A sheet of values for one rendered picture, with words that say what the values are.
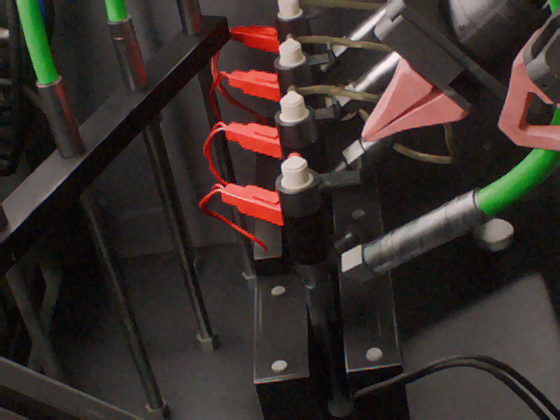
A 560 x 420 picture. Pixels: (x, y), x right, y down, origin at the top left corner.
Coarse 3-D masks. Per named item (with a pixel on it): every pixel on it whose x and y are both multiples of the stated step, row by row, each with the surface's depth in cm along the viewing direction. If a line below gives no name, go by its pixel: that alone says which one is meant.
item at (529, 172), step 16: (528, 160) 52; (544, 160) 51; (512, 176) 53; (528, 176) 52; (544, 176) 52; (480, 192) 54; (496, 192) 53; (512, 192) 53; (528, 192) 53; (496, 208) 54
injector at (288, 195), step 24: (288, 192) 68; (312, 192) 68; (288, 216) 70; (312, 216) 69; (288, 240) 71; (312, 240) 70; (336, 240) 72; (360, 240) 71; (312, 264) 72; (312, 288) 73; (312, 312) 75; (336, 336) 76; (336, 360) 77; (336, 384) 79; (336, 408) 80
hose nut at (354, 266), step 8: (352, 248) 60; (360, 248) 60; (344, 256) 60; (352, 256) 60; (360, 256) 59; (344, 264) 60; (352, 264) 60; (360, 264) 59; (344, 272) 60; (352, 272) 60; (360, 272) 60; (368, 272) 59; (376, 272) 60; (384, 272) 60; (352, 280) 60; (360, 280) 60; (368, 280) 60
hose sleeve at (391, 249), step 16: (448, 208) 55; (464, 208) 54; (480, 208) 54; (416, 224) 57; (432, 224) 56; (448, 224) 55; (464, 224) 55; (480, 224) 55; (384, 240) 58; (400, 240) 57; (416, 240) 57; (432, 240) 56; (448, 240) 56; (368, 256) 59; (384, 256) 58; (400, 256) 58
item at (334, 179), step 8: (320, 176) 70; (328, 176) 69; (336, 176) 69; (344, 176) 69; (352, 176) 69; (320, 184) 69; (328, 184) 69; (336, 184) 69; (344, 184) 69; (352, 184) 69
